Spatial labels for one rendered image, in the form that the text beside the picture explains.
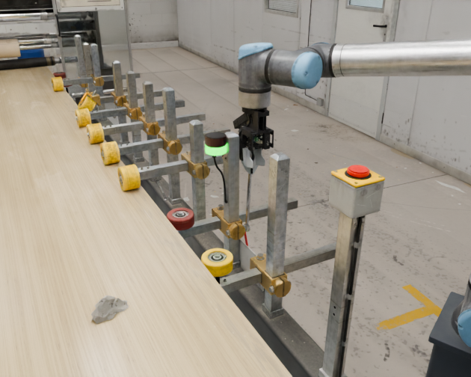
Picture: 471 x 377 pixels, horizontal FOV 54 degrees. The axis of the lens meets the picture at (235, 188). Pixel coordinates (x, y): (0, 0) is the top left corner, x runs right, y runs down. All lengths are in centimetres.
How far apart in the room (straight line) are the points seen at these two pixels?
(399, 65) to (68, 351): 98
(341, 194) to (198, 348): 40
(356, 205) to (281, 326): 53
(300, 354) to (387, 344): 116
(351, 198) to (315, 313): 162
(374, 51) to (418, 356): 148
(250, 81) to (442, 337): 91
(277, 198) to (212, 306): 29
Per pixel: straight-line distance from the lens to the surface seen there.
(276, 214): 113
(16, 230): 142
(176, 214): 138
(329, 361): 112
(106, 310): 105
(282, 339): 125
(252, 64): 124
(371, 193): 86
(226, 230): 140
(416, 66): 124
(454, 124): 413
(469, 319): 126
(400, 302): 259
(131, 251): 123
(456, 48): 122
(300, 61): 119
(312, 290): 256
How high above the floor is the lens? 156
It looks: 26 degrees down
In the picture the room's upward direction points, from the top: straight up
